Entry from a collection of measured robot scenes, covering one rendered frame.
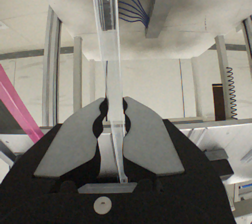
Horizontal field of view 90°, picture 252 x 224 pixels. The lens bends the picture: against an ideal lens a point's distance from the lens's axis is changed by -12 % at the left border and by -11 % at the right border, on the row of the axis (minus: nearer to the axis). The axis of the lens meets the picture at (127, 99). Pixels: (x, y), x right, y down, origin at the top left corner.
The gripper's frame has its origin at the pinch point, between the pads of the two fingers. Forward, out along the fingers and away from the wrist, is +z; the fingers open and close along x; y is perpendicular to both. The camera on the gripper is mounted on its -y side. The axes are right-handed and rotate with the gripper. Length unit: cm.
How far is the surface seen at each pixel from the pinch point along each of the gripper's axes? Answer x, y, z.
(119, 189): -0.9, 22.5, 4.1
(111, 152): -1.6, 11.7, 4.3
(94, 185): -6.1, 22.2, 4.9
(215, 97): 39, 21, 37
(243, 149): 23.5, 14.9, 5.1
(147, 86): 32, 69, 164
